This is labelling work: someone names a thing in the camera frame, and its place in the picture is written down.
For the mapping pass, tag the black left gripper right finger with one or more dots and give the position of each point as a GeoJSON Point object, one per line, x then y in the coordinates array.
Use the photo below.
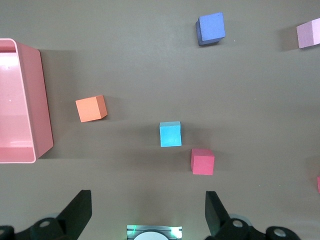
{"type": "Point", "coordinates": [215, 215]}

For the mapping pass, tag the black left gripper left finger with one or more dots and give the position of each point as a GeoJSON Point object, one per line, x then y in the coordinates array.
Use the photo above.
{"type": "Point", "coordinates": [75, 215]}

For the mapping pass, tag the light blue foam block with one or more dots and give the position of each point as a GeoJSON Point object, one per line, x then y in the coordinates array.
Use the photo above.
{"type": "Point", "coordinates": [170, 135]}

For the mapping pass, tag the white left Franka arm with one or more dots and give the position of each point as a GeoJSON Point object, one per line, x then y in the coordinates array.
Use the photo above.
{"type": "Point", "coordinates": [153, 237]}

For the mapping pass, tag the red foam block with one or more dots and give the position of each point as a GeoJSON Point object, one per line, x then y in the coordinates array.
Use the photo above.
{"type": "Point", "coordinates": [318, 184]}
{"type": "Point", "coordinates": [203, 162]}

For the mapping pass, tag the orange foam block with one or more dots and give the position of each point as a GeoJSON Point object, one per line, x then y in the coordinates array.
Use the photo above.
{"type": "Point", "coordinates": [90, 110]}

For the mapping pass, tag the pink plastic bin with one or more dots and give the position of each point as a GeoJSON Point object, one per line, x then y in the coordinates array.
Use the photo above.
{"type": "Point", "coordinates": [37, 100]}

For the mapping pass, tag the purple foam block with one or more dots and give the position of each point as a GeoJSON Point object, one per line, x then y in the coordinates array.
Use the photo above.
{"type": "Point", "coordinates": [211, 27]}

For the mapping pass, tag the pink foam block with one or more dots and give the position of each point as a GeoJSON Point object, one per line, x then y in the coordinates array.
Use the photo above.
{"type": "Point", "coordinates": [308, 33]}

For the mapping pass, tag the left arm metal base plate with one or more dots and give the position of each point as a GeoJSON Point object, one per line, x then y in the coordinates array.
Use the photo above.
{"type": "Point", "coordinates": [155, 228]}

